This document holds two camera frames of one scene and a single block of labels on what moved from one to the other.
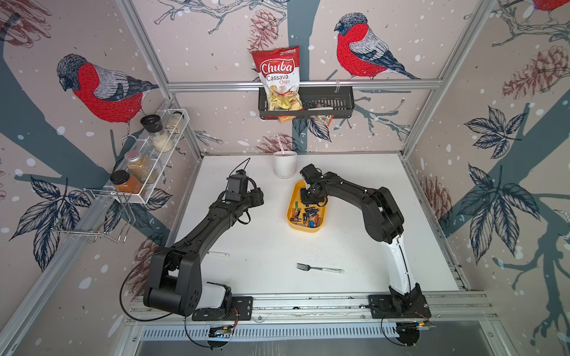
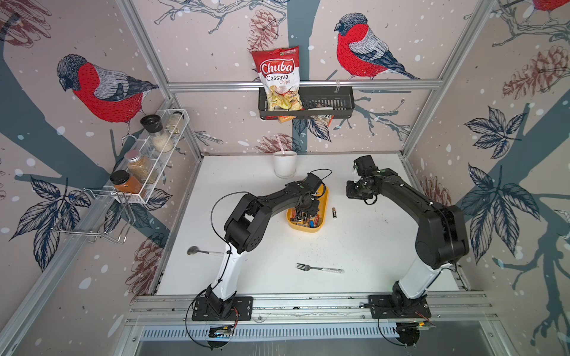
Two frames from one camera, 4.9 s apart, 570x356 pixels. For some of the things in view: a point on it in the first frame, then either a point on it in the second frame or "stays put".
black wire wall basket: [318, 103] stays put
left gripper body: [252, 199] to [312, 208]
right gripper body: [307, 197] to [356, 190]
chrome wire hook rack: [102, 215] stays put
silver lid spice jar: [142, 167] stays put
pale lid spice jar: [174, 122] stays put
